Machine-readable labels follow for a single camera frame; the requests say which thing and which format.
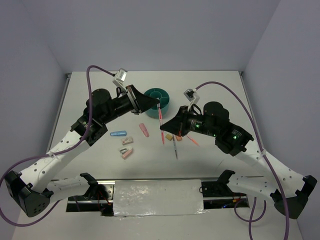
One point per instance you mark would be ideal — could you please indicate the purple thin pen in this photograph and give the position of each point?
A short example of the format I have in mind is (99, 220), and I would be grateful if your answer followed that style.
(175, 146)

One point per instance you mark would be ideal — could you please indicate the blue translucent stapler case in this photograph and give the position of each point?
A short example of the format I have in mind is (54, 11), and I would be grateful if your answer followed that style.
(120, 133)

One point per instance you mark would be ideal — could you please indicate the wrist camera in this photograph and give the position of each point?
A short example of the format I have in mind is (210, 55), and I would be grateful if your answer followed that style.
(192, 96)
(120, 77)

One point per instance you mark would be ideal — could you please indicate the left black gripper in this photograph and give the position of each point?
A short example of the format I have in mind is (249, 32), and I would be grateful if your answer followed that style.
(140, 103)

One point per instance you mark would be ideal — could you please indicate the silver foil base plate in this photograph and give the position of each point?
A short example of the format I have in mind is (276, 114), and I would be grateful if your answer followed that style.
(157, 198)

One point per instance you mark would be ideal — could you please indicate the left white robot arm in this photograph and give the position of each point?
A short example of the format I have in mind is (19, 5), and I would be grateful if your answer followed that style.
(34, 188)

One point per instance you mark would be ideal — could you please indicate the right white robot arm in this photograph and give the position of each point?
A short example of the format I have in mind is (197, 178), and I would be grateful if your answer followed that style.
(282, 186)

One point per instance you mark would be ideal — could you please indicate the teal round divided organizer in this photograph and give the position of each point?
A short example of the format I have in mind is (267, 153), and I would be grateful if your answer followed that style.
(164, 101)

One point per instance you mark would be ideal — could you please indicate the orange red thin pen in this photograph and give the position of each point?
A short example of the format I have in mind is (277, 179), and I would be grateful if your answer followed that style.
(193, 140)

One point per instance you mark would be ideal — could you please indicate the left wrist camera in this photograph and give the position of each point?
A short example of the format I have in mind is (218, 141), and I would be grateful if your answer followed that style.
(120, 77)

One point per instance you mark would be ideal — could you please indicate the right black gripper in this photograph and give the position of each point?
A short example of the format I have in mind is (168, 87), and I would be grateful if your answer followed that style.
(177, 125)

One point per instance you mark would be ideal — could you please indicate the pink translucent case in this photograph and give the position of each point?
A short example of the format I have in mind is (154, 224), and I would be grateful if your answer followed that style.
(144, 130)

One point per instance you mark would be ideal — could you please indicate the red highlighter pen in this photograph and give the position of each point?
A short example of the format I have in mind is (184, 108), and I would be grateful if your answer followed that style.
(161, 122)

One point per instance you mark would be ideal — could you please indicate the yellow eraser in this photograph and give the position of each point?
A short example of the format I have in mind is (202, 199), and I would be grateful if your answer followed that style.
(169, 137)

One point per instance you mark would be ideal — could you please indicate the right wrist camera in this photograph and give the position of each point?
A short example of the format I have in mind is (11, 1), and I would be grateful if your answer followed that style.
(192, 96)

